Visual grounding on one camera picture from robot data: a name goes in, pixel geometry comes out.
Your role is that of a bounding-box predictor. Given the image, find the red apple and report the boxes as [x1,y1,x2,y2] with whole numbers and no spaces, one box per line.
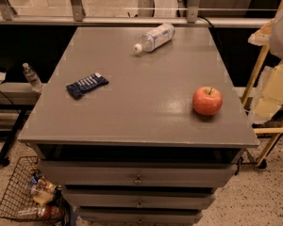
[192,87,223,116]

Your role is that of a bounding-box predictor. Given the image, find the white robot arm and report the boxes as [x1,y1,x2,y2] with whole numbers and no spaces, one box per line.
[248,8,283,59]

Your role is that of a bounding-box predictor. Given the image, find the blue rxbar blueberry wrapper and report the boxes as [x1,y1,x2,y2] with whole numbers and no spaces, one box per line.
[66,73,108,100]

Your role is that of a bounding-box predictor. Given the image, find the grey drawer cabinet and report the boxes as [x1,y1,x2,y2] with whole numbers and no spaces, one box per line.
[19,27,258,226]

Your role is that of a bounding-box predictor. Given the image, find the clear plastic water bottle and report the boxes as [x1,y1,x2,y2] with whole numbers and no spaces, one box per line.
[133,24,175,54]

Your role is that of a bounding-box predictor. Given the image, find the small standing water bottle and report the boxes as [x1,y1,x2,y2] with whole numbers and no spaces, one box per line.
[23,63,43,92]

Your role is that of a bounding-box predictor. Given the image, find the grey side bench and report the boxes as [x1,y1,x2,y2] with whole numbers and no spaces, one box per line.
[0,83,41,167]

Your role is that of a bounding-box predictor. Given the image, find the snack bag in basket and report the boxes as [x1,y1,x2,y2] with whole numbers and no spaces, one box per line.
[29,176,57,205]

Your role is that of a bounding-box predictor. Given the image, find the plastic bottle in basket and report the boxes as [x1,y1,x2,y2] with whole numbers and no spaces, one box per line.
[16,205,64,220]

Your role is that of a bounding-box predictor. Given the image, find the metal railing with posts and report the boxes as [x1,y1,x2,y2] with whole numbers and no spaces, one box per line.
[0,0,278,27]

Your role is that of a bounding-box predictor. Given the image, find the black wire basket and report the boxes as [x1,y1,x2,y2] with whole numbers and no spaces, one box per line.
[0,156,67,221]

